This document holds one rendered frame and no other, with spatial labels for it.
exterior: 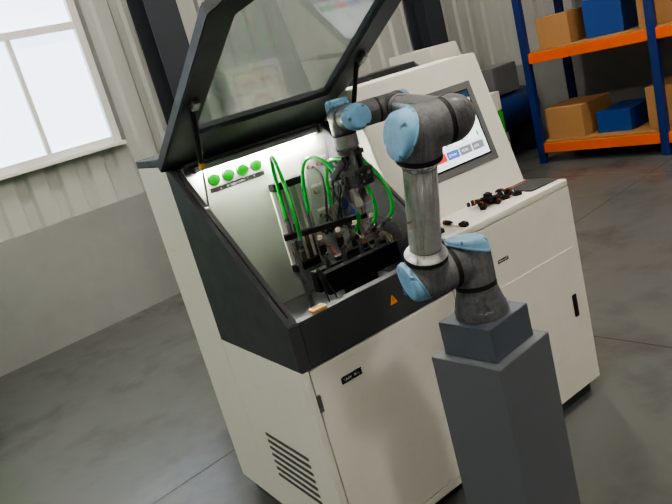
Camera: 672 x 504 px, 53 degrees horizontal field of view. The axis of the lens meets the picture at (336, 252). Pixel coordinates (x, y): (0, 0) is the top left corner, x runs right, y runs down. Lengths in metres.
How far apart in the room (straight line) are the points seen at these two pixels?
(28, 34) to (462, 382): 4.95
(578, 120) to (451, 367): 5.99
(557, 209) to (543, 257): 0.21
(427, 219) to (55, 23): 4.98
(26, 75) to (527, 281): 4.55
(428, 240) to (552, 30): 6.15
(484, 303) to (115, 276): 4.72
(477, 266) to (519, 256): 0.88
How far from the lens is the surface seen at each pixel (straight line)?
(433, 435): 2.53
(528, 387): 1.96
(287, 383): 2.23
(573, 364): 3.06
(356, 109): 1.92
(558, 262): 2.89
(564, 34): 7.67
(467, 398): 1.97
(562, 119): 7.85
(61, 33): 6.30
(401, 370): 2.35
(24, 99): 6.10
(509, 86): 8.52
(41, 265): 6.02
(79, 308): 6.15
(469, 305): 1.87
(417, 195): 1.65
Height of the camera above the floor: 1.67
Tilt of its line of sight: 15 degrees down
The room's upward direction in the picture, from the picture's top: 15 degrees counter-clockwise
